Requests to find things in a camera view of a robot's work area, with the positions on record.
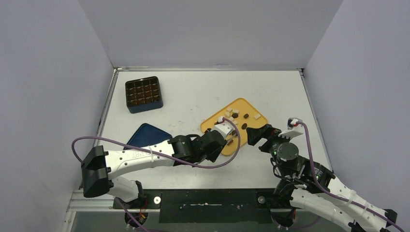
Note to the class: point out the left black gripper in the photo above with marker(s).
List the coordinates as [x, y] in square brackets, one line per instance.
[212, 156]

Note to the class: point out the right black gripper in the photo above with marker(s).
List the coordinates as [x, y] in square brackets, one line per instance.
[267, 136]

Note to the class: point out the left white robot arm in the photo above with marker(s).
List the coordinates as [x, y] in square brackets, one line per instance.
[103, 170]

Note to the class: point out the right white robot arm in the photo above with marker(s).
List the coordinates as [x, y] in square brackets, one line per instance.
[309, 185]

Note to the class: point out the white chocolate at tray edge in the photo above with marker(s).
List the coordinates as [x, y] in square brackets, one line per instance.
[257, 116]

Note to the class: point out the blue chocolate box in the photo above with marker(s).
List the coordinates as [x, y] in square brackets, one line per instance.
[143, 94]

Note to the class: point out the yellow plastic tray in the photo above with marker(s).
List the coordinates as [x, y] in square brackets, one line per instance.
[244, 107]

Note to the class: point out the blue box lid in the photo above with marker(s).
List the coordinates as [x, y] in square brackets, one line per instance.
[148, 134]

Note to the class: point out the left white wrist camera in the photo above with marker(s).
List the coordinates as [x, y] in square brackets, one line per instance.
[223, 127]

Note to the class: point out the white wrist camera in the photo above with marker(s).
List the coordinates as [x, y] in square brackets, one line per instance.
[223, 127]
[293, 130]

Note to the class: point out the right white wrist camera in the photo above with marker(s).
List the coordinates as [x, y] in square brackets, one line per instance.
[293, 130]

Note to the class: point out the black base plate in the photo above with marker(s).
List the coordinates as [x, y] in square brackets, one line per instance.
[213, 205]

